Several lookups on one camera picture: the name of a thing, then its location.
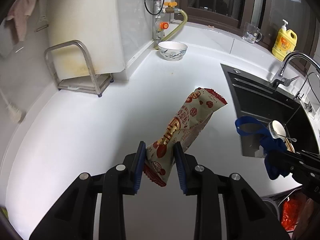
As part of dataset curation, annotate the red patterned snack wrapper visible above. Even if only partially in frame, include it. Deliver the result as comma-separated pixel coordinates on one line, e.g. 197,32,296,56
143,88,227,187

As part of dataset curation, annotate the blue strap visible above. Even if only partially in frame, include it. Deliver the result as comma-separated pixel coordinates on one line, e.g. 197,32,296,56
234,115,293,181

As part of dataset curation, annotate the chrome kitchen faucet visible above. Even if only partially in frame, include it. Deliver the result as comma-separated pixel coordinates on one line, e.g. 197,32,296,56
270,50,320,88

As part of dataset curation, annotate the black kitchen sink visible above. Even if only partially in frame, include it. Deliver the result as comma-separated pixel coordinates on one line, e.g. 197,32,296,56
221,64,319,155

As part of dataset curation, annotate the person's right hand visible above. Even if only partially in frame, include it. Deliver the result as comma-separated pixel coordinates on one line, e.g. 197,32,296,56
291,198,319,239

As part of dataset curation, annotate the white bowl in sink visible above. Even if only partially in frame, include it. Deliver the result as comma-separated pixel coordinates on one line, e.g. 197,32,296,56
268,120,286,141

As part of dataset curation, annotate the small chrome faucet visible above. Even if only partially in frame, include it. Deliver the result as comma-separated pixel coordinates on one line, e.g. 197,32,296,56
293,71,320,100

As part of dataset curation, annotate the steel cutting board rack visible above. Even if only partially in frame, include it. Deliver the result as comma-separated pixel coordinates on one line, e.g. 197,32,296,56
44,40,113,97

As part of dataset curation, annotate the yellow dish soap bottle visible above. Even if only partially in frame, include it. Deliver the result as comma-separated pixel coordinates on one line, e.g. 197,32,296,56
272,19,297,61

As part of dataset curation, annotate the patterned ceramic bowl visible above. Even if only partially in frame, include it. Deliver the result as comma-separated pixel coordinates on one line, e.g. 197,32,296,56
158,41,188,61

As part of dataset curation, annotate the white bottle brush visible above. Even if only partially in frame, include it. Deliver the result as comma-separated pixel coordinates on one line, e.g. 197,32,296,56
1,90,24,124

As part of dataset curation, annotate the clear glass mug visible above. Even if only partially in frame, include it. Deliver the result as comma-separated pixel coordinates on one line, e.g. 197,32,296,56
242,22,263,44

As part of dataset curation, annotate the white cutting board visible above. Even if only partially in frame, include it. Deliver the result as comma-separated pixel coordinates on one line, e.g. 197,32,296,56
47,0,125,74

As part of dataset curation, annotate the hanging peeler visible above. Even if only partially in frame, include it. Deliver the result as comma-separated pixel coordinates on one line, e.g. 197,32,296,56
35,0,49,32

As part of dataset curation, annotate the pink hanging rag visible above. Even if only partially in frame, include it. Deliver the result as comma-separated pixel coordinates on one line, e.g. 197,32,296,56
6,0,37,41

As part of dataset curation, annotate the gas valve with hose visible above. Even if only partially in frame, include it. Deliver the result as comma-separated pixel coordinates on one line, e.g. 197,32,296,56
144,0,188,50

